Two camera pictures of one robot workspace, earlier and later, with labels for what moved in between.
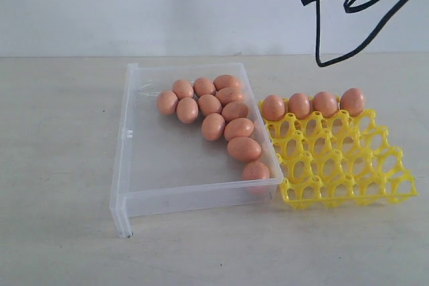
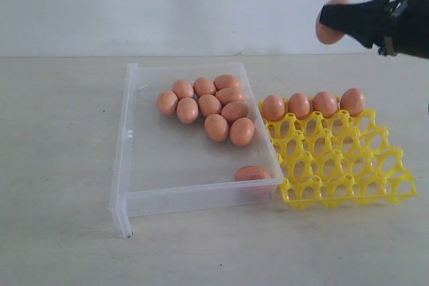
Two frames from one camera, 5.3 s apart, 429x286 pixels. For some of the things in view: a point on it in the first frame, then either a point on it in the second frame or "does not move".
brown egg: [299, 104] does not move
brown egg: [273, 108] does not move
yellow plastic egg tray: [338, 161] does not move
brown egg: [244, 149] -> [326, 34]
